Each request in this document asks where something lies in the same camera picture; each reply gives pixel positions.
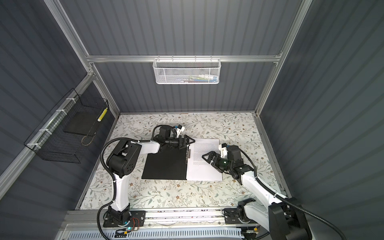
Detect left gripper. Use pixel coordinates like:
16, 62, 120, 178
165, 135, 195, 149

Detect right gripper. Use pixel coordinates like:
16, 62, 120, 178
203, 151, 234, 172

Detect printed paper sheet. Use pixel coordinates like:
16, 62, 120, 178
186, 139, 223, 182

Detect black clip folder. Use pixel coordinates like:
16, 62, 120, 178
142, 146, 191, 180

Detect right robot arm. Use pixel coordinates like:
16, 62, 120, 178
202, 144, 313, 240

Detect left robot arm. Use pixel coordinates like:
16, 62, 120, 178
100, 125, 196, 230

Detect floral table mat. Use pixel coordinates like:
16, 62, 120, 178
79, 112, 286, 210

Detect pens in white basket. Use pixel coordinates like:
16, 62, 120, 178
177, 74, 219, 83

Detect yellow marker pen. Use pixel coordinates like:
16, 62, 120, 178
97, 107, 109, 122

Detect black pad in basket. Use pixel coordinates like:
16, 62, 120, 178
64, 112, 101, 137

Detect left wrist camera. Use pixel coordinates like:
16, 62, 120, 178
175, 125, 185, 138

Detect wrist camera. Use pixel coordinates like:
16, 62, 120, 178
219, 143, 228, 159
175, 125, 185, 138

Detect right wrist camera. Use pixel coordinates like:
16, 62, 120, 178
219, 143, 228, 159

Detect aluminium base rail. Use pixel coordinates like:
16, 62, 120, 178
59, 207, 261, 232

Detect white wire mesh basket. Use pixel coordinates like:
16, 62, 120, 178
153, 58, 222, 85

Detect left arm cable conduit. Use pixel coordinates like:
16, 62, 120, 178
95, 124, 178, 240

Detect black wire basket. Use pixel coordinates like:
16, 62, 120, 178
24, 89, 109, 164

